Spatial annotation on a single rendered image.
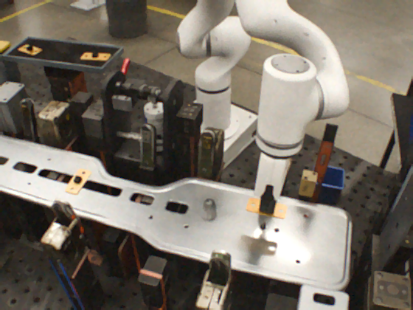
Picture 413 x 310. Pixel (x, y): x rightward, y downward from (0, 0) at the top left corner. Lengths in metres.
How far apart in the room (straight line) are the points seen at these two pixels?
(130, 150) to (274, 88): 0.61
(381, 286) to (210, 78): 0.82
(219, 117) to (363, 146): 1.62
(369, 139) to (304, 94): 2.31
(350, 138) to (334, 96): 2.22
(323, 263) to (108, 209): 0.49
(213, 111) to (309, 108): 0.76
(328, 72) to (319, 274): 0.41
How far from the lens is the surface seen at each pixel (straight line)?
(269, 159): 0.69
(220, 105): 1.36
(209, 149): 0.97
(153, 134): 0.99
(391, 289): 0.81
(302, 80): 0.60
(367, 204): 1.45
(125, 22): 3.96
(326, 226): 0.93
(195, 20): 1.16
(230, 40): 1.23
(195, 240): 0.87
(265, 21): 0.68
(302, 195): 0.96
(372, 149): 2.85
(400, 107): 1.35
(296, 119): 0.64
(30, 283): 1.25
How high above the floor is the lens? 1.70
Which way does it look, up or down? 42 degrees down
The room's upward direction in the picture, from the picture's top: 1 degrees clockwise
